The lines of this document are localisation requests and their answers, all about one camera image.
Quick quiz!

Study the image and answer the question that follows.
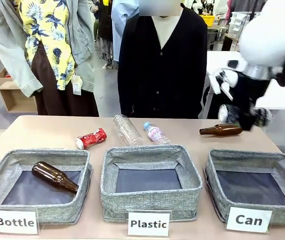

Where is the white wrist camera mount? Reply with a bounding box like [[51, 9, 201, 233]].
[[211, 59, 249, 102]]

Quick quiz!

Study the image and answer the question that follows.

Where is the white Bottle label sign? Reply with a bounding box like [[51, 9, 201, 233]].
[[0, 208, 39, 236]]

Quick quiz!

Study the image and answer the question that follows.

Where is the yellow plastic crate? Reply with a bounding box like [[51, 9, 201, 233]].
[[199, 14, 216, 27]]

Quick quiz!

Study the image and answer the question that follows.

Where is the white storage drawer unit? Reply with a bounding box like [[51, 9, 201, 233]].
[[228, 11, 261, 39]]

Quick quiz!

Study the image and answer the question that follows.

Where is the brown glass bottle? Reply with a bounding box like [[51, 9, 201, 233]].
[[199, 123, 244, 137], [31, 161, 80, 194]]

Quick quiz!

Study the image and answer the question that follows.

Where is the brown cardboard box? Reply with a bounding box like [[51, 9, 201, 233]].
[[0, 67, 39, 114]]

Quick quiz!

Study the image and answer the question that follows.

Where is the pink label water bottle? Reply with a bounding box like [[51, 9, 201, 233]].
[[143, 121, 172, 146]]

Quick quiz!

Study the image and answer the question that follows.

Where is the person in yellow floral shirt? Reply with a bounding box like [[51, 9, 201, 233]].
[[0, 0, 100, 118]]

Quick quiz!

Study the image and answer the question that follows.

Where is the white Can label sign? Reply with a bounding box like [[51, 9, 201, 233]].
[[225, 206, 274, 234]]

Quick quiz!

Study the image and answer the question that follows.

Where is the white side table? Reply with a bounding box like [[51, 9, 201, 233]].
[[198, 51, 285, 158]]

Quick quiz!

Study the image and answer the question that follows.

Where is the background person in blue coat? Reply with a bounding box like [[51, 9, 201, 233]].
[[110, 0, 140, 63]]

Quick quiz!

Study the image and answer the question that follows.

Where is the clear empty plastic bottle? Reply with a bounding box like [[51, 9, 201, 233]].
[[112, 114, 144, 147]]

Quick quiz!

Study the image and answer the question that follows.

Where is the crushed red soda can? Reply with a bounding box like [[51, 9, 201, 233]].
[[75, 127, 108, 150]]

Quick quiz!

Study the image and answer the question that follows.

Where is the background person in dark clothes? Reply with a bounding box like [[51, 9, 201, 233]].
[[91, 0, 114, 70]]

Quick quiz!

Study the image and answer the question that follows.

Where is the white Plastic label sign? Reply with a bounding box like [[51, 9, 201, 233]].
[[127, 210, 171, 237]]

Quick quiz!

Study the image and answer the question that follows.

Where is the person in black cardigan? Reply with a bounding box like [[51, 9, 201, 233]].
[[117, 0, 209, 120]]

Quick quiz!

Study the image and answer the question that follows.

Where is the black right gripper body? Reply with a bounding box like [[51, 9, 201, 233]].
[[228, 71, 271, 131]]

